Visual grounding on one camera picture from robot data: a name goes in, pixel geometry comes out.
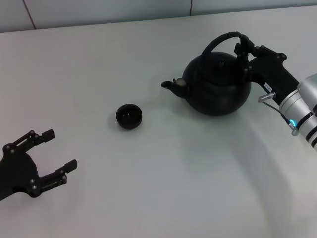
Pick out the right wrist cable with plug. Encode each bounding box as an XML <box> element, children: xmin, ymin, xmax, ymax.
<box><xmin>257</xmin><ymin>92</ymin><xmax>299</xmax><ymax>136</ymax></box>

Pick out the black round teapot with handle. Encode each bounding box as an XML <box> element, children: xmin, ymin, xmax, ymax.
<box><xmin>160</xmin><ymin>31</ymin><xmax>252</xmax><ymax>116</ymax></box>

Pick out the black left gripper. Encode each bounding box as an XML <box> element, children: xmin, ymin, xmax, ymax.
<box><xmin>0</xmin><ymin>128</ymin><xmax>77</xmax><ymax>202</ymax></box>

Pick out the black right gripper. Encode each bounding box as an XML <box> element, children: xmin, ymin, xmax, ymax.
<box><xmin>234</xmin><ymin>37</ymin><xmax>301</xmax><ymax>106</ymax></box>

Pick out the small black teacup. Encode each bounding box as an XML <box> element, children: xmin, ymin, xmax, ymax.
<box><xmin>115</xmin><ymin>104</ymin><xmax>143</xmax><ymax>130</ymax></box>

